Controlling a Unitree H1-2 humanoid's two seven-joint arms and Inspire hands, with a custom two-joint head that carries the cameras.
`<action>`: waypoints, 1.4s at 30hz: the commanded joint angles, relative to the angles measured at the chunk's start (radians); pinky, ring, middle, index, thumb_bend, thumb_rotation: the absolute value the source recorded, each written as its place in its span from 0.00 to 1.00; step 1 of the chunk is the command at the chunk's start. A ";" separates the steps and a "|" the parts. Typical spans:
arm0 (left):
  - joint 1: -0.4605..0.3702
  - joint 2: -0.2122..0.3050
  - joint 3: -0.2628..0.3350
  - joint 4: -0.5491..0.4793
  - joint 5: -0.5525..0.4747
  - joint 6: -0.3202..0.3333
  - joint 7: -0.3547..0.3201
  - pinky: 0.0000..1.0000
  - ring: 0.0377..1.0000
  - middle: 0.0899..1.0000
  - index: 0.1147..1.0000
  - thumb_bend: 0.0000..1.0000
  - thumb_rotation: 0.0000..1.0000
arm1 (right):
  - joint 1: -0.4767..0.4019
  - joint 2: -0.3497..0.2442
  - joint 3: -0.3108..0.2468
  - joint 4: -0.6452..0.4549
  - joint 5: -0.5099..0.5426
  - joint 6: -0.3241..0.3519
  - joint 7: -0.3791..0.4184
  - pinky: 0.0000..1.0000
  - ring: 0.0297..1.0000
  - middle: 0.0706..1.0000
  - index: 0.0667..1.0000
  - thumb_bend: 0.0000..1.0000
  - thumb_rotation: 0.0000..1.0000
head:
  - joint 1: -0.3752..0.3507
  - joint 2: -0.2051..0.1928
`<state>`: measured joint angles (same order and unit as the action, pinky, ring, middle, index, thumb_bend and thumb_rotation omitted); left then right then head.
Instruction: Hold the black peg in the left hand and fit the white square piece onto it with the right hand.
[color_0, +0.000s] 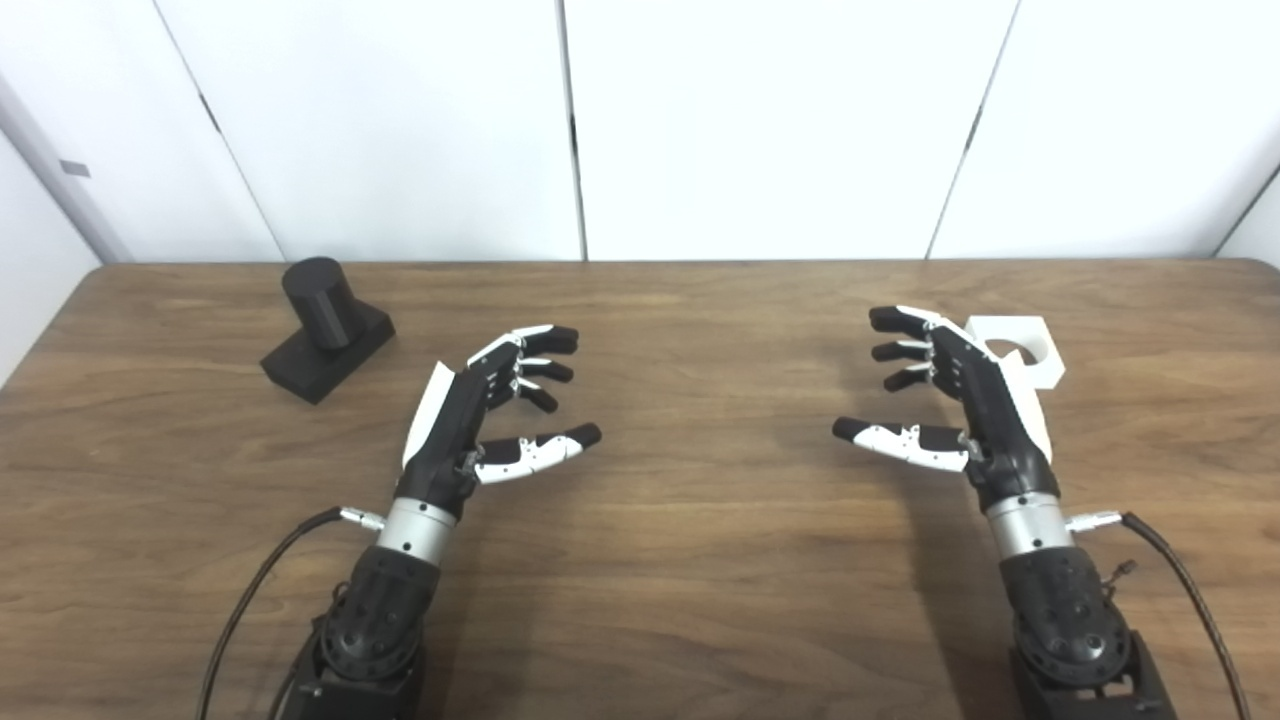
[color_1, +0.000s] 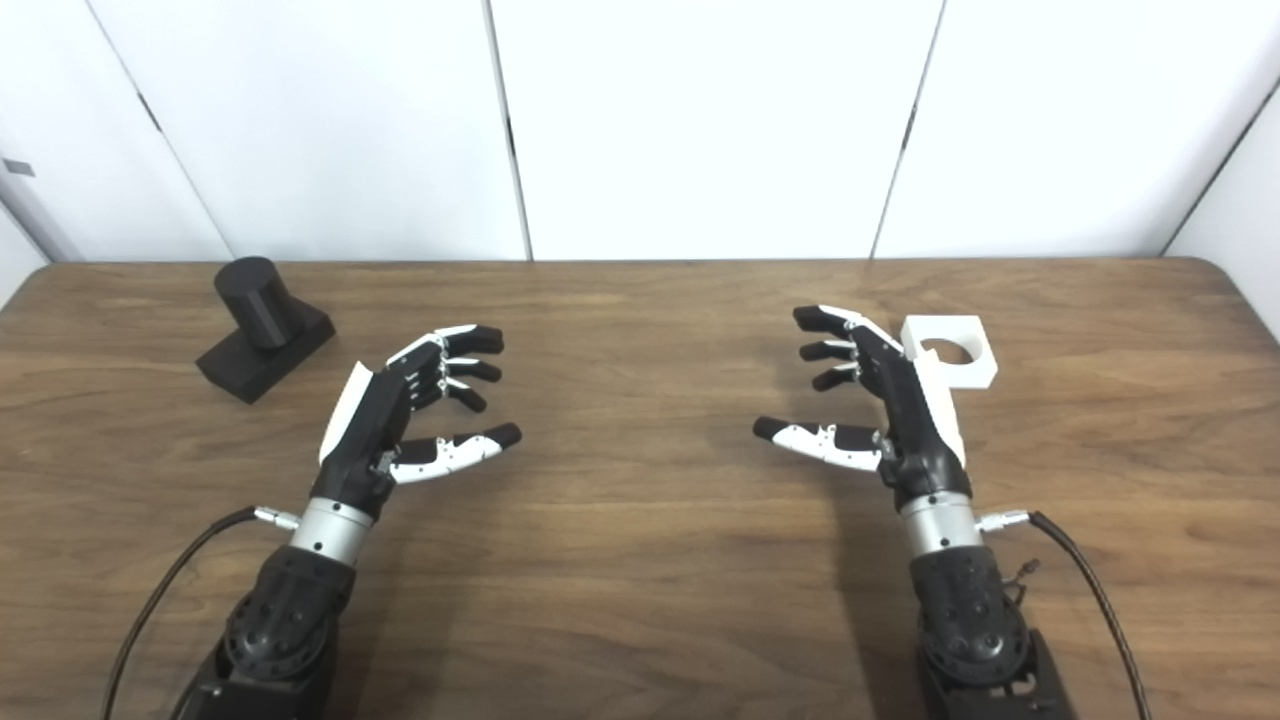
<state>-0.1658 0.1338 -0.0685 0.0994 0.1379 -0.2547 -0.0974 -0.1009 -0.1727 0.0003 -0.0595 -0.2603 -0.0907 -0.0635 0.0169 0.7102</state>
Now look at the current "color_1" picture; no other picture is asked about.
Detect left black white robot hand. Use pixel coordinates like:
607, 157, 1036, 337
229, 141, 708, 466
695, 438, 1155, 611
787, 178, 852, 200
312, 324, 523, 521

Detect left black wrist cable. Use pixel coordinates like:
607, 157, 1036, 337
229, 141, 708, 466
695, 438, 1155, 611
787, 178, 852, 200
100, 506, 301, 720

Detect white square piece with hole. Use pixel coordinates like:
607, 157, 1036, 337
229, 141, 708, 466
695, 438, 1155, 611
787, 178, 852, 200
900, 315, 998, 389

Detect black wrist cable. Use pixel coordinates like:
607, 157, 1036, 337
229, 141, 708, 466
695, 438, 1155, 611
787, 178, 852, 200
975, 508, 1151, 720
100, 506, 301, 720

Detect black peg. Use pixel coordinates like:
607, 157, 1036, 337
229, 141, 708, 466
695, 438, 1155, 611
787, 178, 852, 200
195, 256, 337, 405

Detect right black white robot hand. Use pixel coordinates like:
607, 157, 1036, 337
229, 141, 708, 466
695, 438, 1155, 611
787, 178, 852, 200
752, 305, 973, 513

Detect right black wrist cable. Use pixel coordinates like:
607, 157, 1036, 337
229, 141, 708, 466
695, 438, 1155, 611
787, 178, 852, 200
975, 508, 1151, 720

